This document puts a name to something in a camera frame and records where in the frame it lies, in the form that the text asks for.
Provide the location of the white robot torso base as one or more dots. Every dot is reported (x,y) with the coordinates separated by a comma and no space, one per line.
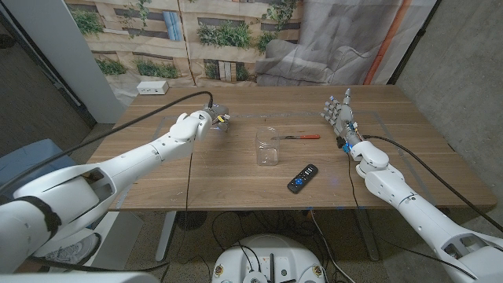
(271,255)

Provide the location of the white square column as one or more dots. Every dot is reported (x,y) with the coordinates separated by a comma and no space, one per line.
(67,51)

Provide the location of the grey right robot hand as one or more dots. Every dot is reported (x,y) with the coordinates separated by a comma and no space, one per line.
(344,120)

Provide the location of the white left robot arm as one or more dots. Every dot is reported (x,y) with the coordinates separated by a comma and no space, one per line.
(129,161)

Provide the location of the black TV remote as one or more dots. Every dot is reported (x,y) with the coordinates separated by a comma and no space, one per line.
(302,178)

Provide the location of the white power strip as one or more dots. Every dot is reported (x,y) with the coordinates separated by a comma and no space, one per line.
(152,87)

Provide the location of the printed fabric backdrop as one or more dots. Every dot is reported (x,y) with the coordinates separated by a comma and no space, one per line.
(236,39)

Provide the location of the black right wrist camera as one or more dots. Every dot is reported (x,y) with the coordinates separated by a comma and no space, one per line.
(340,142)

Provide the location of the grey sneaker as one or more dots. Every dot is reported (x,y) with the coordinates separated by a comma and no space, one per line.
(74,247)

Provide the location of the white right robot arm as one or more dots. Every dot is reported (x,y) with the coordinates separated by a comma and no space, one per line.
(393,184)

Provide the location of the blue upholstered seat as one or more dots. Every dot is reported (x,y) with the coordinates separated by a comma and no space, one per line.
(27,161)

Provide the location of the white table leg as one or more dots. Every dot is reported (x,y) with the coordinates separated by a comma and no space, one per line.
(166,236)
(367,236)

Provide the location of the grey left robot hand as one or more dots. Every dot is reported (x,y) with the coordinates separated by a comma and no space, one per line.
(218,112)

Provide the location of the clear plastic cup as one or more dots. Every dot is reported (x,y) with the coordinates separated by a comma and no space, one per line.
(267,147)

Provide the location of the black round floor fan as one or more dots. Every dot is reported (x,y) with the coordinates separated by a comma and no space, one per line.
(191,220)

